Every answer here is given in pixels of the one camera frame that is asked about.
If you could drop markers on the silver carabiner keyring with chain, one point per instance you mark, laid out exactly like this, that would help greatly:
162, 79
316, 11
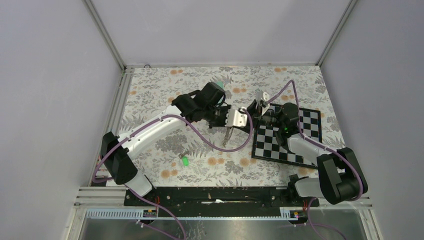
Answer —
227, 136

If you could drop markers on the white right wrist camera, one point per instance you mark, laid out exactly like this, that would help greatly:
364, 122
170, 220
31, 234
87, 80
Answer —
262, 102

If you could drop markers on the green key tag with key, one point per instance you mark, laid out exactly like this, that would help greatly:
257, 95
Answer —
184, 159

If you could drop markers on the floral patterned table mat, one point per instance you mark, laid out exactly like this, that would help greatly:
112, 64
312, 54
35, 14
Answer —
152, 89

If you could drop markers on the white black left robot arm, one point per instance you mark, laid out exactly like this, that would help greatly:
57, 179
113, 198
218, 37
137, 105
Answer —
118, 152

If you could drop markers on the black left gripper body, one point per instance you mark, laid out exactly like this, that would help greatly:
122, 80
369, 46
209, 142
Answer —
217, 115

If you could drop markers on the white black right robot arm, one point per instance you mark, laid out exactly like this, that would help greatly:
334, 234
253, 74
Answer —
340, 177

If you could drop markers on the teal rolling pin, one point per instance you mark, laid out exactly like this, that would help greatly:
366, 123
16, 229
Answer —
220, 84

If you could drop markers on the white slotted cable duct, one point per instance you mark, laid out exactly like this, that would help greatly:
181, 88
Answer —
208, 212

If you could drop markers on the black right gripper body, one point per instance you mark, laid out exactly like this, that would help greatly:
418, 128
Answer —
269, 118

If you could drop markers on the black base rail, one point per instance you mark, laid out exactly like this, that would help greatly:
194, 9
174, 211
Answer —
237, 198

